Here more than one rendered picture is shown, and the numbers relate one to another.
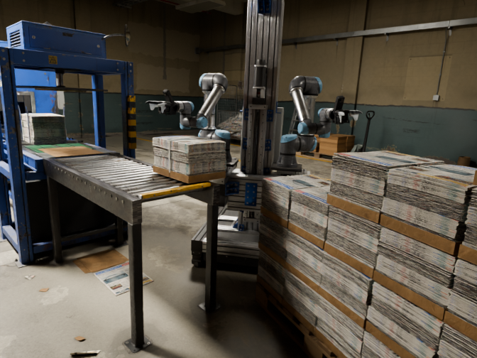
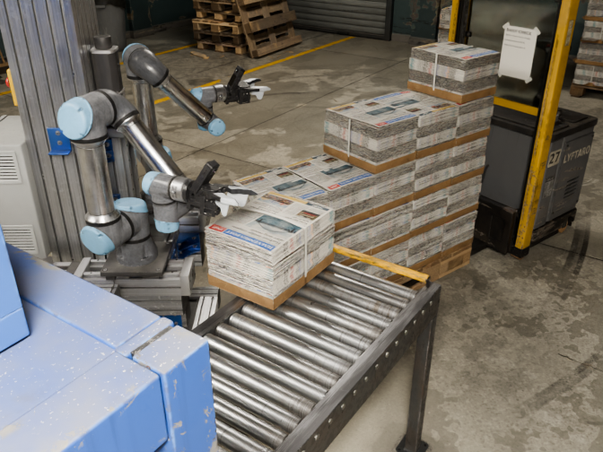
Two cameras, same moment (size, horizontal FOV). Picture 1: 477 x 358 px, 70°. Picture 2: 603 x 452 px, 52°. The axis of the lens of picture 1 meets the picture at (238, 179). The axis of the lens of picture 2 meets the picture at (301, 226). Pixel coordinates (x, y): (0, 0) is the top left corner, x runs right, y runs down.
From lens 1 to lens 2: 3.26 m
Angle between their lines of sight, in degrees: 92
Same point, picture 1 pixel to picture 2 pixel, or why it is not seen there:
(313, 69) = not seen: outside the picture
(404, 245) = (431, 160)
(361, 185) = (401, 140)
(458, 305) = (457, 170)
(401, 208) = (430, 138)
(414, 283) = (436, 178)
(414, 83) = not seen: outside the picture
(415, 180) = (436, 116)
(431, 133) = not seen: outside the picture
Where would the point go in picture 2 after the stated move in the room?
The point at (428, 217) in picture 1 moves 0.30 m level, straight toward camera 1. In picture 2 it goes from (443, 134) to (504, 142)
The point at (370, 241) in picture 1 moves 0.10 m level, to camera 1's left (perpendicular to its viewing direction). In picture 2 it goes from (408, 176) to (415, 184)
